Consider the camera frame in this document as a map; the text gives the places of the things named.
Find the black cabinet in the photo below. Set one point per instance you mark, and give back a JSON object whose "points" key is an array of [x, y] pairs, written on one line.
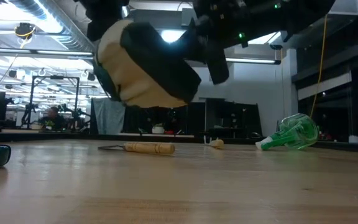
{"points": [[228, 118]]}

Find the long ceiling light bar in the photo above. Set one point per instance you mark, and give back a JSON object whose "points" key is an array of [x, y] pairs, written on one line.
{"points": [[250, 61], [36, 52]]}

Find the grey blue hanging cloth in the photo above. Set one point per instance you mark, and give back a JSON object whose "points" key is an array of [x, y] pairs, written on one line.
{"points": [[109, 116]]}

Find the black camera rig stand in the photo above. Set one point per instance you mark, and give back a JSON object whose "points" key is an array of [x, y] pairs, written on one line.
{"points": [[77, 93]]}

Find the person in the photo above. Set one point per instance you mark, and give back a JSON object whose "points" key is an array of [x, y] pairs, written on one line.
{"points": [[53, 119]]}

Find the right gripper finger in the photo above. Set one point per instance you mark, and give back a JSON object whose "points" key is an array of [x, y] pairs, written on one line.
{"points": [[194, 46], [217, 65]]}

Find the silver ceiling air duct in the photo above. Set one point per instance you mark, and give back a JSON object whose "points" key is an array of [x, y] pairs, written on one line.
{"points": [[64, 21]]}

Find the black metal table frame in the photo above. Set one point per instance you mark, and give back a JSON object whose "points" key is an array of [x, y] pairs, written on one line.
{"points": [[73, 136]]}

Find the green plastic spray bottle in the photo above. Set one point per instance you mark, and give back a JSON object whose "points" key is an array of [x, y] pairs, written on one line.
{"points": [[294, 133]]}

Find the white bowl with plant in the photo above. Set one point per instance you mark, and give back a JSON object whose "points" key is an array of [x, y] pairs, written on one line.
{"points": [[158, 129]]}

